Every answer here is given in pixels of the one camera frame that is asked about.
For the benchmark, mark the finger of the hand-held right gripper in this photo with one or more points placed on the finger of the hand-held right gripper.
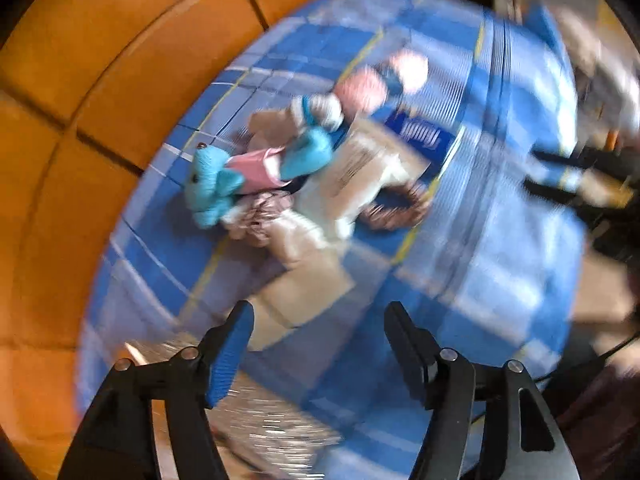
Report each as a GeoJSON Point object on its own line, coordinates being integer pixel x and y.
{"type": "Point", "coordinates": [555, 177]}

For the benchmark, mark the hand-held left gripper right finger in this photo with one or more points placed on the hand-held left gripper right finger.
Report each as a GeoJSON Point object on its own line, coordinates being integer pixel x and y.
{"type": "Point", "coordinates": [406, 350]}

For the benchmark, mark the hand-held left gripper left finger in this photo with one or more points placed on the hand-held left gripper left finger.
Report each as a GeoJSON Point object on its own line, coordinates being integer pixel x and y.
{"type": "Point", "coordinates": [229, 356]}

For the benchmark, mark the white towel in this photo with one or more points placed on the white towel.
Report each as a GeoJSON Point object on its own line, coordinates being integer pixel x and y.
{"type": "Point", "coordinates": [305, 300]}
{"type": "Point", "coordinates": [297, 240]}

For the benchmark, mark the brown scrunchie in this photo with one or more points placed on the brown scrunchie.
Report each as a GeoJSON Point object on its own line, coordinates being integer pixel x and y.
{"type": "Point", "coordinates": [400, 210]}

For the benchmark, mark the pink satin scrunchie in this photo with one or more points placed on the pink satin scrunchie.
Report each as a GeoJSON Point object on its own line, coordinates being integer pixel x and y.
{"type": "Point", "coordinates": [256, 216]}

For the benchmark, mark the blue plush toy pink dress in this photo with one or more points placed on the blue plush toy pink dress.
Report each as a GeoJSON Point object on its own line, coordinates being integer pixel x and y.
{"type": "Point", "coordinates": [212, 180]}

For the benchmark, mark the white labelled packet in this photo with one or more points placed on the white labelled packet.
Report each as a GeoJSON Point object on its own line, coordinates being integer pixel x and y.
{"type": "Point", "coordinates": [357, 170]}

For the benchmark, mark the pink soft toy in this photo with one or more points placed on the pink soft toy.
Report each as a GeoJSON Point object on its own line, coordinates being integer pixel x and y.
{"type": "Point", "coordinates": [362, 91]}

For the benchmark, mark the silver embossed tissue box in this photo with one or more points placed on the silver embossed tissue box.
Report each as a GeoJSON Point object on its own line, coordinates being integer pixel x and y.
{"type": "Point", "coordinates": [270, 420]}

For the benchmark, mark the blue plaid blanket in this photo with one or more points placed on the blue plaid blanket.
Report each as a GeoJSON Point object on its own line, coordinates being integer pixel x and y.
{"type": "Point", "coordinates": [500, 270]}

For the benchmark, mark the blue tissue pack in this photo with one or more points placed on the blue tissue pack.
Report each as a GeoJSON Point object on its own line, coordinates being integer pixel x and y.
{"type": "Point", "coordinates": [425, 137]}

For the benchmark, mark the beige cloth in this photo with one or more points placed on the beige cloth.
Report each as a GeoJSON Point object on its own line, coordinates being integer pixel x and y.
{"type": "Point", "coordinates": [272, 127]}

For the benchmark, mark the wooden wardrobe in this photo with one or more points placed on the wooden wardrobe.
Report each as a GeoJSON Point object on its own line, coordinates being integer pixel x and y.
{"type": "Point", "coordinates": [75, 110]}

